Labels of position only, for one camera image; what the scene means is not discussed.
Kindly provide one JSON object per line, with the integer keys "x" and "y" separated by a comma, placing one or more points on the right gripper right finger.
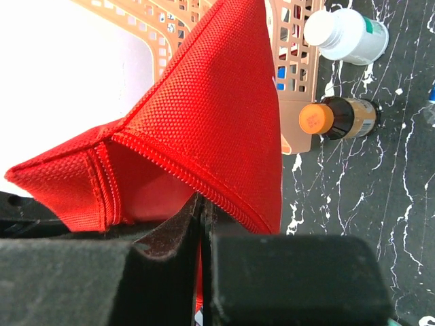
{"x": 257, "y": 279}

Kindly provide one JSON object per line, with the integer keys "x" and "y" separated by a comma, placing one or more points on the red first aid pouch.
{"x": 202, "y": 129}

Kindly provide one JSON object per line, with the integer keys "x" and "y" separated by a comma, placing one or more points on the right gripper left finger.
{"x": 132, "y": 275}

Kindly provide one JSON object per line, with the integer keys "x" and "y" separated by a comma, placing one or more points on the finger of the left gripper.
{"x": 23, "y": 217}

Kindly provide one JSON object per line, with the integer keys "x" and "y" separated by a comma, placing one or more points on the orange plastic file organizer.
{"x": 164, "y": 25}

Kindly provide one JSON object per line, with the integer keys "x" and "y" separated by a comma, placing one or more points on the small blue label bottle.
{"x": 429, "y": 109}

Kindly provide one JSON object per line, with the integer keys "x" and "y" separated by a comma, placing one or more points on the white pill bottle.
{"x": 346, "y": 35}

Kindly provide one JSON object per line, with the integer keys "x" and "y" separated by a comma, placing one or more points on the brown syrup bottle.
{"x": 337, "y": 118}

